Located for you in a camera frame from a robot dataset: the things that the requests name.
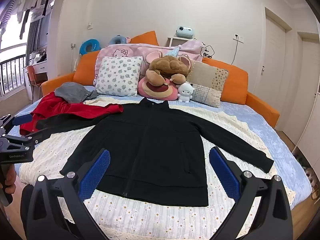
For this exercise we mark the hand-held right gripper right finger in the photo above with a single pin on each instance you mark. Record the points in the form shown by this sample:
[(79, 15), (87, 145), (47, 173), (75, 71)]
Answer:
[(223, 175)]

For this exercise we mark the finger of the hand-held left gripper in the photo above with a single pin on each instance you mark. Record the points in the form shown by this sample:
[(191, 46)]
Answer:
[(32, 137), (22, 120)]

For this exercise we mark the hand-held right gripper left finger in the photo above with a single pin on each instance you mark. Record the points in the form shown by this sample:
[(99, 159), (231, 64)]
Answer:
[(96, 175)]

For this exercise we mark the black jacket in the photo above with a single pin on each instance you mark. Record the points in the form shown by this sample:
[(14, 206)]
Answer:
[(150, 155)]

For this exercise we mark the person's left hand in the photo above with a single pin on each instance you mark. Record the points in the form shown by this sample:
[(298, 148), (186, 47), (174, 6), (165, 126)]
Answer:
[(11, 180)]

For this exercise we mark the red garment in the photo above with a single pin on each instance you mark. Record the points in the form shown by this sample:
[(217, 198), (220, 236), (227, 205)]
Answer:
[(70, 110)]

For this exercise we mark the balcony railing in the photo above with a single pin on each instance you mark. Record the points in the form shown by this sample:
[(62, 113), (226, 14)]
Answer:
[(12, 75)]

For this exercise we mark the orange chair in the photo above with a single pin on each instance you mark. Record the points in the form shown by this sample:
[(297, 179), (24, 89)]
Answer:
[(32, 73)]

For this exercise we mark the grey garment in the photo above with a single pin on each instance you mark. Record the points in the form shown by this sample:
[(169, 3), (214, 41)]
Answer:
[(72, 91)]

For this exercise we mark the cream daisy blanket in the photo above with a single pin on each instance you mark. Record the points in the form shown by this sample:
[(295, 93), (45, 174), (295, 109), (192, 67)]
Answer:
[(150, 220)]

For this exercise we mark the grey curtain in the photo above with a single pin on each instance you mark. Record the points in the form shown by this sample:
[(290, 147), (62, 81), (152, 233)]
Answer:
[(37, 35)]

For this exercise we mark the pink slippers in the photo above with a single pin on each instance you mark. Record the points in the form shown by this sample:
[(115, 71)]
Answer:
[(311, 175)]

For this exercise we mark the small white plush toy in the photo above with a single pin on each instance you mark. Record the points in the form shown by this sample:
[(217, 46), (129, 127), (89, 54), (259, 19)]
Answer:
[(185, 92)]

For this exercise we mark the beige patchwork pillow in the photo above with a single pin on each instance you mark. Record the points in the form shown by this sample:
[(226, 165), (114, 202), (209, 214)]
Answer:
[(207, 85)]

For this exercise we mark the orange bed headboard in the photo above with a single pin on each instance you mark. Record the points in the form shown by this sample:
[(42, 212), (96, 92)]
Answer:
[(235, 80)]

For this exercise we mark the bright blue neck pillow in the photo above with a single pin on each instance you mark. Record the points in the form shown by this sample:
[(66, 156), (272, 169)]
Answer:
[(85, 47)]

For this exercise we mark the white floral pillow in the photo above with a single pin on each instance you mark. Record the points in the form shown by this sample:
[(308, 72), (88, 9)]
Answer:
[(117, 77)]

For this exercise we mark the pink round plush cushion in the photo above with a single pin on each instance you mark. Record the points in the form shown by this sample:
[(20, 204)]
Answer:
[(155, 90)]

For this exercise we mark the grey-blue neck pillow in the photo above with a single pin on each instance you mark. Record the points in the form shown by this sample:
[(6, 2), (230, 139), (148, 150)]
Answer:
[(113, 41)]

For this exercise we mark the brown plush toy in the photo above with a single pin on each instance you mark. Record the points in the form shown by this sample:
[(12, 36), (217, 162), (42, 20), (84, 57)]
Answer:
[(170, 66)]

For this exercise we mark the pink cartoon blanket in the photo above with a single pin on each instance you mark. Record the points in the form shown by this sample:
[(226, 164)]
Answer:
[(125, 51)]

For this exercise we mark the white door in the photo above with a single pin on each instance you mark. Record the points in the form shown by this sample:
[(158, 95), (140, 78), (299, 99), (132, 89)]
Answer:
[(272, 55), (307, 80)]

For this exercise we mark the blue party hat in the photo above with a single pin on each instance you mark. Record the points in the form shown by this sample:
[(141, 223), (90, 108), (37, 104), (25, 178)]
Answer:
[(174, 53)]

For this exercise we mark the white bedside shelf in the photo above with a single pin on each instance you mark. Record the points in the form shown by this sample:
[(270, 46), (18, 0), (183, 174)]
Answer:
[(172, 41)]

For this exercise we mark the orange cushion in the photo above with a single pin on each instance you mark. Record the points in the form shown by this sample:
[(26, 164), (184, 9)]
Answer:
[(146, 39)]

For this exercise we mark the teal projector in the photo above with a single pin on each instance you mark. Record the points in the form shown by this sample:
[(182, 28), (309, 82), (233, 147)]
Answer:
[(183, 32)]

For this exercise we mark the white wall socket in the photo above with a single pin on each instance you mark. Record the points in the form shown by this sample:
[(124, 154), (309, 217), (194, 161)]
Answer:
[(238, 38)]

